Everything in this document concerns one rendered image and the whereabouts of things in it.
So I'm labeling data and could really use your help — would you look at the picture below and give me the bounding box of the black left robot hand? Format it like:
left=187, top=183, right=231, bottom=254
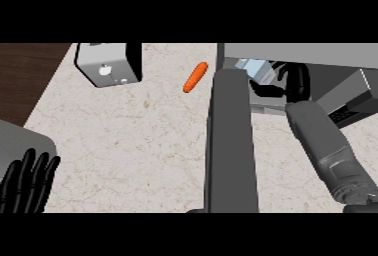
left=0, top=147, right=61, bottom=214

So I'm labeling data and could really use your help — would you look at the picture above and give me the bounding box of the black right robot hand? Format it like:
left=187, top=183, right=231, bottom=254
left=247, top=61, right=312, bottom=105

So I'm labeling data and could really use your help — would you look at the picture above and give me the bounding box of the pale blue milk carton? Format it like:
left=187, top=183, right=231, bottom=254
left=233, top=58, right=277, bottom=86

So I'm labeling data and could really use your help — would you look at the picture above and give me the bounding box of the grey microwave body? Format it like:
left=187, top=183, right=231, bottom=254
left=215, top=42, right=378, bottom=130

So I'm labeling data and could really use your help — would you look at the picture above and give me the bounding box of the dark grey microwave door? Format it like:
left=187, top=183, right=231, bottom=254
left=185, top=68, right=261, bottom=214

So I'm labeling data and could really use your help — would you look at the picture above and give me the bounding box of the grey rounded appliance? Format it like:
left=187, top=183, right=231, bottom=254
left=0, top=119, right=58, bottom=183

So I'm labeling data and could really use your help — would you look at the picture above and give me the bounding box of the orange carrot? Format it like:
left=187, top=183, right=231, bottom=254
left=181, top=61, right=209, bottom=95

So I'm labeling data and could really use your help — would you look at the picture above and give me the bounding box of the silver toaster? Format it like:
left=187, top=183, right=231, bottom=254
left=72, top=42, right=144, bottom=89

